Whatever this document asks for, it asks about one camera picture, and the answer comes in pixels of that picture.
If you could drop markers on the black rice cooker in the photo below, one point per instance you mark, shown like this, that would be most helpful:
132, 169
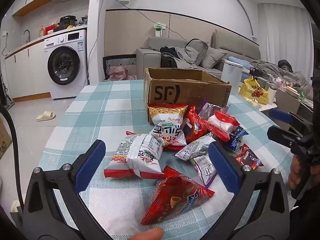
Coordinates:
67, 22

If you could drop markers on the white paper roll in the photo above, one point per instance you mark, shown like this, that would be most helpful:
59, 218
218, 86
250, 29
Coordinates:
272, 95

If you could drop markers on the fries print snack packet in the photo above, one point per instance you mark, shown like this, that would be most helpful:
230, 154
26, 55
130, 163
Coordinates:
166, 113

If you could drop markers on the pile of dark clothes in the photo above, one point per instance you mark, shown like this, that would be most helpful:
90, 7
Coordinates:
172, 57

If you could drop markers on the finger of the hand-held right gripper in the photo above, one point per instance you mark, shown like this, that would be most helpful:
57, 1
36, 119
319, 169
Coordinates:
280, 134
281, 116

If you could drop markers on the grey blanket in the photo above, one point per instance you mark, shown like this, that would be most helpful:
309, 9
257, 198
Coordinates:
280, 72

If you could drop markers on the person's right hand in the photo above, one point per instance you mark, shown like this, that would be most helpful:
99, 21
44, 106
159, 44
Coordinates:
295, 172

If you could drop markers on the dark red small snack packet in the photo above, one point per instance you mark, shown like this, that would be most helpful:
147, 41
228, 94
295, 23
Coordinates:
248, 158

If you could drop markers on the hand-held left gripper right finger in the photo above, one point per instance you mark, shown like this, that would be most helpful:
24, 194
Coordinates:
222, 167

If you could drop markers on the kitchen faucet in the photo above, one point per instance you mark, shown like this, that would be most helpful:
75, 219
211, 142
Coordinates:
27, 33

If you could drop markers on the green white wall phone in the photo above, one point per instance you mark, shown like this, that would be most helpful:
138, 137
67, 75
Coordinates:
158, 30

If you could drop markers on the white packet red round label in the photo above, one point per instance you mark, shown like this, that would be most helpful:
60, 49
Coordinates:
221, 125

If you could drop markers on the red triangular snack packet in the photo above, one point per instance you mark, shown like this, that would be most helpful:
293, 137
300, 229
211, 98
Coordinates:
175, 200

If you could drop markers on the white purple edged snack packet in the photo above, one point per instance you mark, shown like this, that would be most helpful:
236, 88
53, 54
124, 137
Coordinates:
203, 171

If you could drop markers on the purple silver snack packet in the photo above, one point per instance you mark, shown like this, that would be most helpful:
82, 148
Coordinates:
208, 111

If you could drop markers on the silver white snack packet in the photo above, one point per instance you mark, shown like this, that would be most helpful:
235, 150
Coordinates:
193, 150

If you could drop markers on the yellow bottle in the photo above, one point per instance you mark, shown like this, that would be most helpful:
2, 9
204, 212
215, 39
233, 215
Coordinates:
41, 32

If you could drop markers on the black white patterned cushion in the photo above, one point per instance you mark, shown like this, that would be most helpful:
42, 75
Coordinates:
117, 61

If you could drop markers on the red box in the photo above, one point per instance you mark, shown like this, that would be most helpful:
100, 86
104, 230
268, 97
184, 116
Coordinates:
51, 29

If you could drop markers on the white washing machine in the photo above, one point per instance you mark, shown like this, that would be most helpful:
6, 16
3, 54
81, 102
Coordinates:
66, 62

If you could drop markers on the beige slipper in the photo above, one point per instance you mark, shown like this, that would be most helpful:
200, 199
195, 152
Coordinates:
46, 116

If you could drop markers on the white black lettered snack packet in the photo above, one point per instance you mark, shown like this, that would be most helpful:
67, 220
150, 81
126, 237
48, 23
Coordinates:
167, 133

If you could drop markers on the grey sofa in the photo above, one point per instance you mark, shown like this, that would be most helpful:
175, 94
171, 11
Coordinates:
150, 55

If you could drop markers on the brown cardboard box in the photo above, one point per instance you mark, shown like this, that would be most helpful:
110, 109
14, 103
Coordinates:
185, 90

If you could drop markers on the white wall cabinet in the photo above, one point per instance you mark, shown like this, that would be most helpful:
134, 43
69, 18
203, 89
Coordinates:
30, 0

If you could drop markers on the white bin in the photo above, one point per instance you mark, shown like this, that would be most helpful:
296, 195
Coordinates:
232, 77

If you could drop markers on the light blue pillow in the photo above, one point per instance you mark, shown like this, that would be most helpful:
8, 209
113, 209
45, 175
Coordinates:
237, 60

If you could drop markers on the person's right forearm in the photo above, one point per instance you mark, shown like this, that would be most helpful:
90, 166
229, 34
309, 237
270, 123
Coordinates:
303, 222

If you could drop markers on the person's left hand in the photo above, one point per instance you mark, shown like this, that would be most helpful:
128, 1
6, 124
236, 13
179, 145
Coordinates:
147, 234

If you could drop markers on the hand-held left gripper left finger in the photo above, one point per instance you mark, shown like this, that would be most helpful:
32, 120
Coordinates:
90, 166

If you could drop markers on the dark blue small snack packet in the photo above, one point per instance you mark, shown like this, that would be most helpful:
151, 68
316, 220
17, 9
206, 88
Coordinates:
237, 135

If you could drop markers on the small cardboard box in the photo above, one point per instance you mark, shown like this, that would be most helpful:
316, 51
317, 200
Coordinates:
4, 137

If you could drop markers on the grey cushion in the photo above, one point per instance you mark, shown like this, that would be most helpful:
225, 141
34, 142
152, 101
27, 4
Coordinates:
198, 50
213, 57

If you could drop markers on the white base cabinet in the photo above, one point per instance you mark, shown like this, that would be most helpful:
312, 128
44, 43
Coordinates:
27, 72

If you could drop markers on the yellow plastic bag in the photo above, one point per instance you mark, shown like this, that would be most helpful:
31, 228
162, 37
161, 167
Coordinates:
255, 91

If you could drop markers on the teal checked tablecloth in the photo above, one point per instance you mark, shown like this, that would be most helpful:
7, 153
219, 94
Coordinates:
107, 110

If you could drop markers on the pink plastic bag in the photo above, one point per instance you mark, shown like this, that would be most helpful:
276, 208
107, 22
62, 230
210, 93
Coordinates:
120, 73

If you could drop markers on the large white red snack packet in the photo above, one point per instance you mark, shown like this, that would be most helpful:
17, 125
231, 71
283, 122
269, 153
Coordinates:
135, 157

